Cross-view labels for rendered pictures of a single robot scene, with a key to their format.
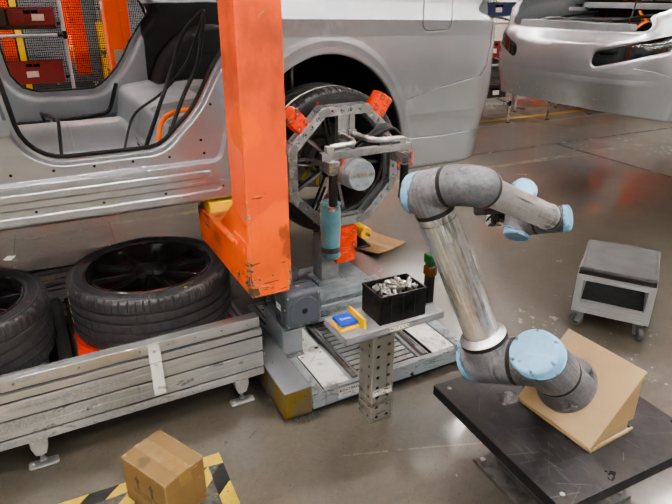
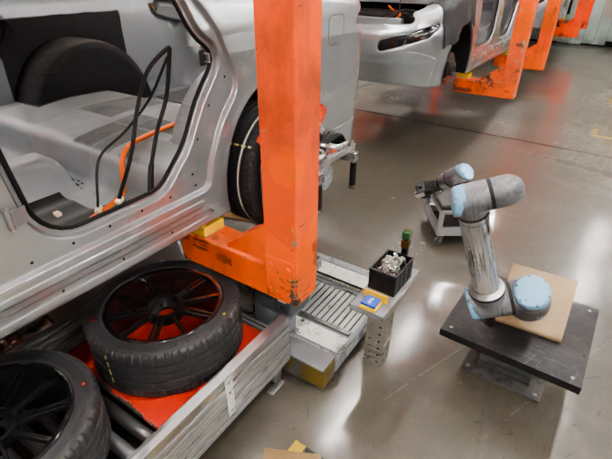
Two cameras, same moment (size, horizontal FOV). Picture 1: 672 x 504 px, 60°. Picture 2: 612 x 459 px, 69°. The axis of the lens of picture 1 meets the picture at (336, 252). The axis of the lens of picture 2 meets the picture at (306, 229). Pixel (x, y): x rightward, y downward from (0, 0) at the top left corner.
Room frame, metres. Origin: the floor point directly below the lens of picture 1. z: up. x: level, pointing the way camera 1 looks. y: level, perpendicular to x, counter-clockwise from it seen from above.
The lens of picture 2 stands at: (0.60, 0.98, 1.77)
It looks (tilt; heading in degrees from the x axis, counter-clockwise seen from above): 31 degrees down; 331
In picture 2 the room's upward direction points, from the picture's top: straight up
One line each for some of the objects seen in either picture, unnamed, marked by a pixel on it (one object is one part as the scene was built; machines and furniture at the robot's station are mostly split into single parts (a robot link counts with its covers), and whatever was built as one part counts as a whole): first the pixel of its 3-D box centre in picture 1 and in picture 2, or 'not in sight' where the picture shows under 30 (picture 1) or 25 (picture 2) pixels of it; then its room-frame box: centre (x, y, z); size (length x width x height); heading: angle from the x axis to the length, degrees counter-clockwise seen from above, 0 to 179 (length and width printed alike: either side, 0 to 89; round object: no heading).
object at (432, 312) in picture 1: (384, 317); (385, 288); (1.91, -0.18, 0.44); 0.43 x 0.17 x 0.03; 118
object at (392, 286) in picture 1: (393, 296); (391, 271); (1.92, -0.22, 0.51); 0.20 x 0.14 x 0.13; 116
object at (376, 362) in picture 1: (376, 369); (379, 327); (1.89, -0.16, 0.21); 0.10 x 0.10 x 0.42; 28
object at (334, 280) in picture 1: (325, 260); not in sight; (2.67, 0.05, 0.32); 0.40 x 0.30 x 0.28; 118
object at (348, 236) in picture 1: (338, 239); not in sight; (2.55, -0.01, 0.48); 0.16 x 0.12 x 0.17; 28
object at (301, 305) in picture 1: (285, 303); (271, 292); (2.34, 0.23, 0.26); 0.42 x 0.18 x 0.35; 28
